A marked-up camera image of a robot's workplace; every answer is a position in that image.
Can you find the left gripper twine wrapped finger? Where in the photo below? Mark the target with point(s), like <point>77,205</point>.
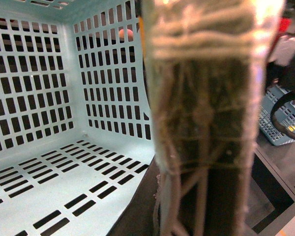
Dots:
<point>206,64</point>

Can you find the light blue plastic basket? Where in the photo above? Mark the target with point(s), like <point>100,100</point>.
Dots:
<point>75,136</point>

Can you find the pale peach front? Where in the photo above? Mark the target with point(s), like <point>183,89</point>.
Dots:
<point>123,34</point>

